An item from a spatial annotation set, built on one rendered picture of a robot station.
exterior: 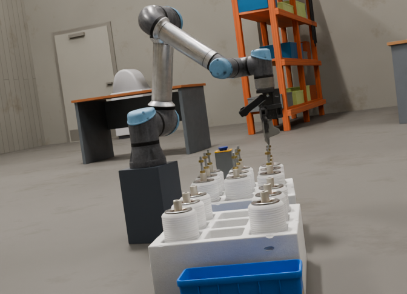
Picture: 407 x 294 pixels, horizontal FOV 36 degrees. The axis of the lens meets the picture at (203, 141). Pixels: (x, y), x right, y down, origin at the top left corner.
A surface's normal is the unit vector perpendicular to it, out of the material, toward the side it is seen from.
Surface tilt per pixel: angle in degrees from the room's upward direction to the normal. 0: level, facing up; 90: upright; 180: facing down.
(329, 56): 90
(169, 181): 90
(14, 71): 90
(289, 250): 90
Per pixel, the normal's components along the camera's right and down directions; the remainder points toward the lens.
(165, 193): 0.91, -0.09
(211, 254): -0.17, 0.09
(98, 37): -0.39, 0.11
